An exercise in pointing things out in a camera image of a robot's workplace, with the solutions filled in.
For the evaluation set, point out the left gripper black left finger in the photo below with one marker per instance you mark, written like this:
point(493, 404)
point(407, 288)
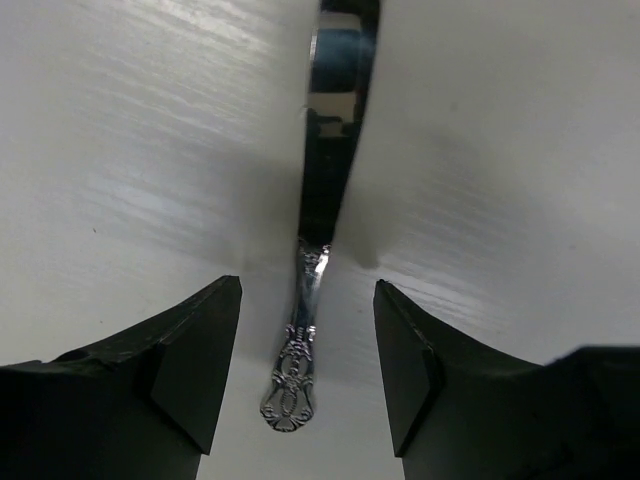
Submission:
point(143, 403)

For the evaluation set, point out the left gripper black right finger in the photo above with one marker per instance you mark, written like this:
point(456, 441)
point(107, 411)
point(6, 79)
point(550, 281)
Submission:
point(460, 409)

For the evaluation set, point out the silver ornate knife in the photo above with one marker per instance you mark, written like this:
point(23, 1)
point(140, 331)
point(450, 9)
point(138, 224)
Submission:
point(341, 58)

